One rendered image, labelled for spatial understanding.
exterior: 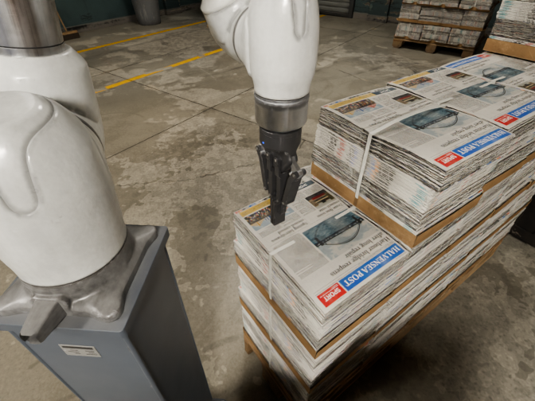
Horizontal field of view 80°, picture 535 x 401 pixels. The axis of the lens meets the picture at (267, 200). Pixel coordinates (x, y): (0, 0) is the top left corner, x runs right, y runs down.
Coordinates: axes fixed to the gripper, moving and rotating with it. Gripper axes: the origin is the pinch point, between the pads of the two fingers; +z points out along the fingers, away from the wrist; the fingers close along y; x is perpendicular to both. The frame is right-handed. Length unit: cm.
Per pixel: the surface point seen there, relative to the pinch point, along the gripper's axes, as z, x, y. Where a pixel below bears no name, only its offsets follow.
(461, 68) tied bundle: -10, -89, 13
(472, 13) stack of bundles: 39, -486, 199
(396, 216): 6.5, -26.3, -12.6
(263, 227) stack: 13.1, -1.9, 8.0
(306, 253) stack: 13.2, -5.3, -4.9
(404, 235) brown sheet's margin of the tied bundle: 10.1, -26.1, -16.4
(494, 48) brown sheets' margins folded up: -12, -114, 15
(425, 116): -10.0, -45.1, -2.3
